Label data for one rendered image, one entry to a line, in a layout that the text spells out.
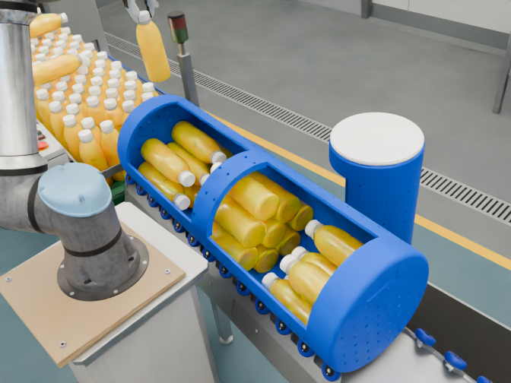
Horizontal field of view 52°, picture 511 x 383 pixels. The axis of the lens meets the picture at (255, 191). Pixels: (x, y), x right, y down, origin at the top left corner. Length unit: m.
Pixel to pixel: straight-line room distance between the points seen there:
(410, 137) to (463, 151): 1.81
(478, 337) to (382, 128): 0.98
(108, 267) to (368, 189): 0.82
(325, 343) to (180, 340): 0.36
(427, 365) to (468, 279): 1.46
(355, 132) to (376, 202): 0.23
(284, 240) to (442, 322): 1.13
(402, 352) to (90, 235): 0.70
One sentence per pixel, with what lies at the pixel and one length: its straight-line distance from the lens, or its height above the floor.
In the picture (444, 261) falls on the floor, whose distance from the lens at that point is 2.70.
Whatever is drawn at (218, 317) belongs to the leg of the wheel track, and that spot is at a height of 0.20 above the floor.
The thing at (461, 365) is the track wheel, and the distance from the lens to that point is 1.17.
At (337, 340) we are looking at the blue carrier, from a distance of 0.98.
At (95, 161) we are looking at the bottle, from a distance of 1.72.
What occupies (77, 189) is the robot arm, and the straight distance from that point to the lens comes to 0.98.
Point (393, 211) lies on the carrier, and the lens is 1.64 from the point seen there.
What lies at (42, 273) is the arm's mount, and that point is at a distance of 1.18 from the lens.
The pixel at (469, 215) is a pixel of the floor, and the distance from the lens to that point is 2.97.
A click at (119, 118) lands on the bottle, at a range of 1.85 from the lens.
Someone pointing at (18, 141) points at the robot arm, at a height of 1.44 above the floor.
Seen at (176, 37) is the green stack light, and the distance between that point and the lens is 2.04.
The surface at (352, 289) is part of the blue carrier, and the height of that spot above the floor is 1.21.
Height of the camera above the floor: 1.94
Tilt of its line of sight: 39 degrees down
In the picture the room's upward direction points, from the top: 7 degrees counter-clockwise
